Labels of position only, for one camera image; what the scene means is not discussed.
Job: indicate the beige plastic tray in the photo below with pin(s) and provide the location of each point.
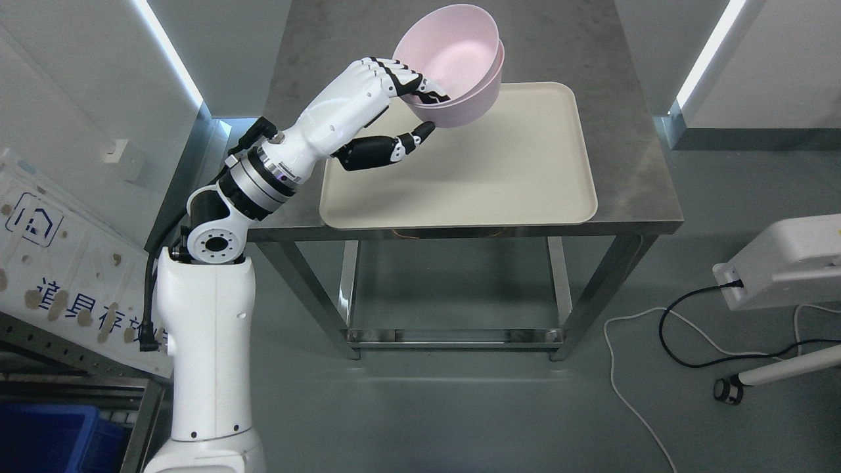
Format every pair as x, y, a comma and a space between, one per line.
523, 164

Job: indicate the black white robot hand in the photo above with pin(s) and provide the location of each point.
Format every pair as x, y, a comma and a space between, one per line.
357, 97

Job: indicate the stainless steel table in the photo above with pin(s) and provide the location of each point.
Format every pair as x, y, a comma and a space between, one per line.
580, 43

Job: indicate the white stand leg with caster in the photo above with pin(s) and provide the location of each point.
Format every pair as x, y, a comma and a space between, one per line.
730, 390

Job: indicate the metal shelf rack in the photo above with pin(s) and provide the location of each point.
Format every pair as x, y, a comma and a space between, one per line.
41, 367

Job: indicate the pink bowl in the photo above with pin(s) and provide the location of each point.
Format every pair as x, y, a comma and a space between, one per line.
473, 98
442, 27

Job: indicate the white wall socket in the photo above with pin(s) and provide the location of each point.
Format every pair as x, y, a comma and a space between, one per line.
119, 155

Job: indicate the blue bin lower left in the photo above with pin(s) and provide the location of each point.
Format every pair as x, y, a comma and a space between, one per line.
40, 437

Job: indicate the white device on stand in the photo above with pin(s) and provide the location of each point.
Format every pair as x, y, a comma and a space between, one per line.
793, 261

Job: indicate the white sign board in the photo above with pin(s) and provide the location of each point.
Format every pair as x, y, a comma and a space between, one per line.
66, 272

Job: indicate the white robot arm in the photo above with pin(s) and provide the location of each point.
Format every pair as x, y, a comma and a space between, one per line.
203, 288

